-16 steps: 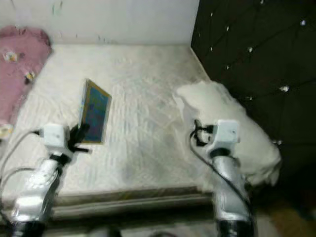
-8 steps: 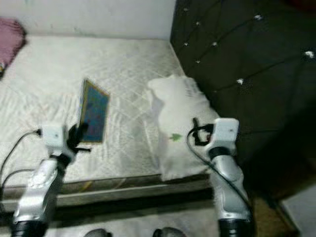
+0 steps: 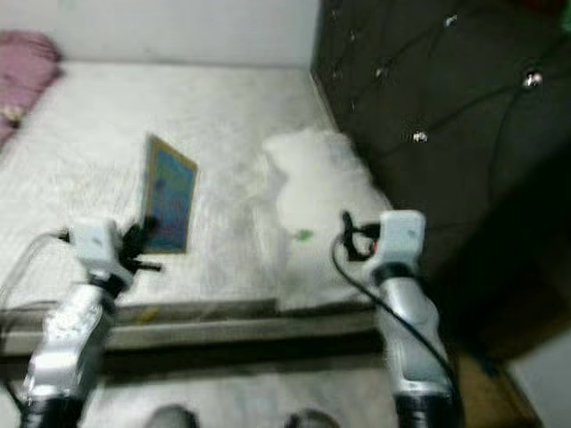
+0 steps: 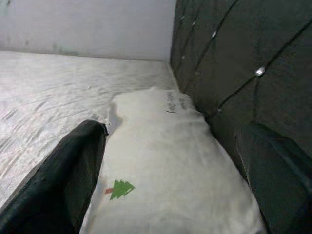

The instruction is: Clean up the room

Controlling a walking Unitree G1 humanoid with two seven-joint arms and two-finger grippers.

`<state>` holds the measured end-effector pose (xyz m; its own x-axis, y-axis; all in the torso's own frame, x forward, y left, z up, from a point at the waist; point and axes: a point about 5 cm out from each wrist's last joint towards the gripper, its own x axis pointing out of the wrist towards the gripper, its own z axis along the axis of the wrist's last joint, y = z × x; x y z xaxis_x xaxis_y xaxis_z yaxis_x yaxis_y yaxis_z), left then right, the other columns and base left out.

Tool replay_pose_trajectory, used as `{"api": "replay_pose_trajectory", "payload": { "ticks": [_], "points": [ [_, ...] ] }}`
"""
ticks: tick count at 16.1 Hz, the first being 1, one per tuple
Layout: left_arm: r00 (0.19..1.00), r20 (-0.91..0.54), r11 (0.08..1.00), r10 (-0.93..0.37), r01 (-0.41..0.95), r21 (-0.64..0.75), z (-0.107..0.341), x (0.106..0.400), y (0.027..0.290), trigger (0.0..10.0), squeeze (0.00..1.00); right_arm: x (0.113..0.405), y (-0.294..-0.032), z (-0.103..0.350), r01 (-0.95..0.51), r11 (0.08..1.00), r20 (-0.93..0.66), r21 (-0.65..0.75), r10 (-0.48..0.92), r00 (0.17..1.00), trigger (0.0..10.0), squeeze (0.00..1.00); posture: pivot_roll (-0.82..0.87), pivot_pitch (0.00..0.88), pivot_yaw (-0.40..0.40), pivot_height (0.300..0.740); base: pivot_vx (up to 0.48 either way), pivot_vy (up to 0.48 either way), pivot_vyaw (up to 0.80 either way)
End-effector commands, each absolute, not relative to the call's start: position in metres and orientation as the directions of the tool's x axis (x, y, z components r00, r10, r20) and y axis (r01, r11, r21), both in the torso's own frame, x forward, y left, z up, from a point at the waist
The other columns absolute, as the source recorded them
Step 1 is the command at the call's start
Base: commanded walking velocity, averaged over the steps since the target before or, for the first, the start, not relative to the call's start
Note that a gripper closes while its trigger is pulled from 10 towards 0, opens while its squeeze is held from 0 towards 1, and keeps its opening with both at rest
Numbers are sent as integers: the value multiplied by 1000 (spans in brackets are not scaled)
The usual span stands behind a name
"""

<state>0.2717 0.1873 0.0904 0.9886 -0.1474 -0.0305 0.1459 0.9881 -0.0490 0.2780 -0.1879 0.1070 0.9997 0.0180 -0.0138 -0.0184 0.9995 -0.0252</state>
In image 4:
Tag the white pillow with tree print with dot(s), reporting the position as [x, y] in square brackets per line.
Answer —
[170, 158]

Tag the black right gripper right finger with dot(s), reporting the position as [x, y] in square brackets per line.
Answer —
[282, 185]

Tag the grey quilted mattress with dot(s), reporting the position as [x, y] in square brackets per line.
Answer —
[61, 92]

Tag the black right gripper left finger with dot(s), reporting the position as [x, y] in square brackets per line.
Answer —
[58, 185]

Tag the black tufted headboard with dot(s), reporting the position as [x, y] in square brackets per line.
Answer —
[243, 61]

